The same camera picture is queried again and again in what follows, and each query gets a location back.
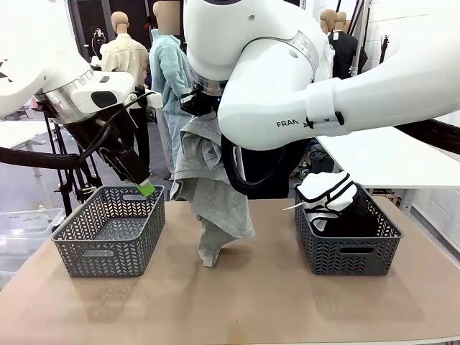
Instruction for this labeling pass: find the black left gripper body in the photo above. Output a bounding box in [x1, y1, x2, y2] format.
[68, 107, 137, 159]

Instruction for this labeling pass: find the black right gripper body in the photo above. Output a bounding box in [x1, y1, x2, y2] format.
[179, 84, 220, 118]

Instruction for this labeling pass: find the grey t-shirt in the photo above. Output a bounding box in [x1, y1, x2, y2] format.
[169, 114, 256, 267]

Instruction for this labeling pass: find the white garment with black stripes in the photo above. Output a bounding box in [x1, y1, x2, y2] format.
[283, 171, 359, 233]

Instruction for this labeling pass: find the mannequin in light blue fleece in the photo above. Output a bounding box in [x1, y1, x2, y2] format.
[149, 0, 193, 180]

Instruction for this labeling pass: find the mannequin in beige shirt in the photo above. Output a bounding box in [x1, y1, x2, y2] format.
[100, 11, 151, 177]

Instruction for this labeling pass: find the grey plastic lattice basket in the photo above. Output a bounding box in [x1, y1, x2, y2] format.
[50, 185, 166, 278]
[294, 183, 403, 276]

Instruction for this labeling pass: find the white table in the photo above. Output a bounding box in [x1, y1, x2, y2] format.
[0, 120, 55, 150]
[316, 114, 460, 190]

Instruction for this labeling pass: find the person in black t-shirt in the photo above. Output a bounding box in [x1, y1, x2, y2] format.
[247, 143, 310, 199]

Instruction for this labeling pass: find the clear plastic storage bin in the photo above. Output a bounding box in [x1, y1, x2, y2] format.
[0, 208, 65, 274]

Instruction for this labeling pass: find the mannequin in white shirt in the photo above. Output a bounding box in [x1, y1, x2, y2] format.
[318, 9, 337, 82]

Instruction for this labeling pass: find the mannequin in black shirt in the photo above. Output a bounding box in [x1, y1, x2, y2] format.
[328, 10, 369, 80]

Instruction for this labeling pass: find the black light stand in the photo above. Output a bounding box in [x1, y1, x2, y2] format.
[377, 34, 391, 65]

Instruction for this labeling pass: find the black camera tripod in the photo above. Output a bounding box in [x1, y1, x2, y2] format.
[42, 107, 104, 216]

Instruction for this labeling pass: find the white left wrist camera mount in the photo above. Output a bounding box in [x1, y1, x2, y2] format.
[131, 91, 166, 109]

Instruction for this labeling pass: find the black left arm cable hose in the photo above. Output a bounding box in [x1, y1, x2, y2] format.
[0, 91, 155, 168]

